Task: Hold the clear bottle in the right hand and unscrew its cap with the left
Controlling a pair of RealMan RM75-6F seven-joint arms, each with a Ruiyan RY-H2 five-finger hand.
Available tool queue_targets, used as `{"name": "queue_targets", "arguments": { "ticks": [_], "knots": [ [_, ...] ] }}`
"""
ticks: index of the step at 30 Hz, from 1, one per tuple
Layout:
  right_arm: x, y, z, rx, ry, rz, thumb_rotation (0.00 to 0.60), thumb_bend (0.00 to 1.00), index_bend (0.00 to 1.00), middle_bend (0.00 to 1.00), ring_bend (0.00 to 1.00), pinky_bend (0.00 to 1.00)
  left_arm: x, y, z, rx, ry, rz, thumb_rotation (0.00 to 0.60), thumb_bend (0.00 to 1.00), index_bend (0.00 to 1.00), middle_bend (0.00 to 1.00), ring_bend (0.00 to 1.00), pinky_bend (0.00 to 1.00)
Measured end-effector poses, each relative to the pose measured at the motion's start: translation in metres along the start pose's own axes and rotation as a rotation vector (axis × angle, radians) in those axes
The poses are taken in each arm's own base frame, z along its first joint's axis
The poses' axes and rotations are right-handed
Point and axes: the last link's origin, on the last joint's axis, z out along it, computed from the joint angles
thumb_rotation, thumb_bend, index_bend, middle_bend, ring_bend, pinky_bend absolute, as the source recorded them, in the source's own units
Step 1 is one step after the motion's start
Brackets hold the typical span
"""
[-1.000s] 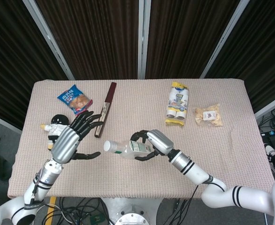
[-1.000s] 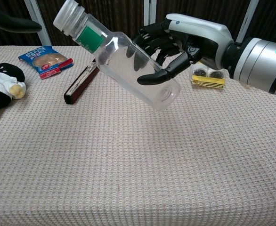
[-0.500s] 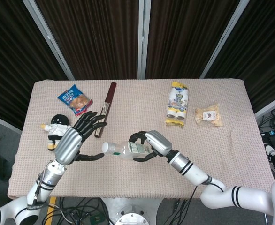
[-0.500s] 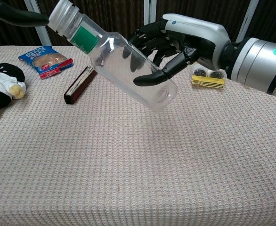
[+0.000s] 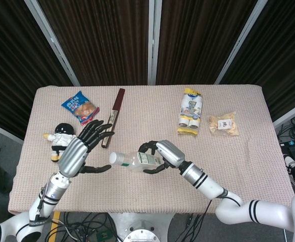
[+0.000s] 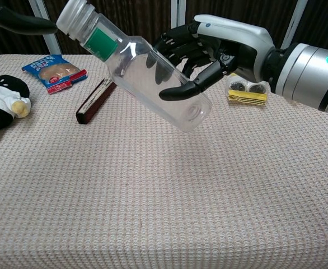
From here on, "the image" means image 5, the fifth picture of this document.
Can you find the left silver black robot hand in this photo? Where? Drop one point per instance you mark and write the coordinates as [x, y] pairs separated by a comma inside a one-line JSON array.
[[72, 158]]

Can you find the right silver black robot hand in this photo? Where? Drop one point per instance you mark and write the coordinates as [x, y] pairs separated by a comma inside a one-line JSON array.
[[171, 153]]

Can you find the clear plastic bottle green label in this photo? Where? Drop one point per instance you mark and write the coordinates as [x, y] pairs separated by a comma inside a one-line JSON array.
[[135, 164]]

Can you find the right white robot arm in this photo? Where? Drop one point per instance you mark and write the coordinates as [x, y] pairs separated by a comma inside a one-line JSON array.
[[203, 180]]

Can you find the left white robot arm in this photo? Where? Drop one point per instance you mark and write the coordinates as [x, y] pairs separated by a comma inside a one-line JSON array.
[[52, 191]]

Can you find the black-headed plush doll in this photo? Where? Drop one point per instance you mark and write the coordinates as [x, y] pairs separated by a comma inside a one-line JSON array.
[[62, 129]]

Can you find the lint roller refill pack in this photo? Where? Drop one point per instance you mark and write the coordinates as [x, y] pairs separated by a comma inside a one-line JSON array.
[[190, 111]]

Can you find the beige waffle tablecloth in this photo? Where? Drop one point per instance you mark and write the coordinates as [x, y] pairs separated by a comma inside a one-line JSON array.
[[142, 196]]

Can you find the blue snack bag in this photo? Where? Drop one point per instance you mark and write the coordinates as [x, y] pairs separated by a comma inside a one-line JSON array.
[[79, 107]]

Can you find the clear bag of dried snacks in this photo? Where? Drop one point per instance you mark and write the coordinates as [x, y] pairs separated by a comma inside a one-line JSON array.
[[223, 124]]

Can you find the yellow floor tape strip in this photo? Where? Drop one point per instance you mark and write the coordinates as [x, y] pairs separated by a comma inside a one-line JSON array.
[[55, 219]]

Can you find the dark red folded fan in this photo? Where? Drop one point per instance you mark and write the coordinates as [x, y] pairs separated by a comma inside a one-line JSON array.
[[119, 100]]

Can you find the green circuit board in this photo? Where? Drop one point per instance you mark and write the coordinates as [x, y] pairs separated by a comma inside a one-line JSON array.
[[103, 237]]

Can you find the silver round flange plate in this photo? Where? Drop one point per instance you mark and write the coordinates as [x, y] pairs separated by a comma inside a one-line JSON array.
[[142, 235]]

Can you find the dark brown partition panel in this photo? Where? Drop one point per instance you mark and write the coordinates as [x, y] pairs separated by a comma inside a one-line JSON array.
[[11, 63], [99, 37], [283, 50], [200, 37]]

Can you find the white sneaker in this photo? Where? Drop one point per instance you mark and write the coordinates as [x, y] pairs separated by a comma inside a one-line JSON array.
[[289, 160]]

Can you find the black box with green lights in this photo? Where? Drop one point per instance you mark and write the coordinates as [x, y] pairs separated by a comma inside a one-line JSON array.
[[292, 146]]

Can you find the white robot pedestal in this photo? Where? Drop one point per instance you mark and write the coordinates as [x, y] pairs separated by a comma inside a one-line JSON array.
[[142, 218]]

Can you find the silver partition post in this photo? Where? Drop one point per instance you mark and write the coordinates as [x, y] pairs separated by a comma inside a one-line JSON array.
[[154, 37], [4, 132], [240, 41], [52, 41], [291, 113]]

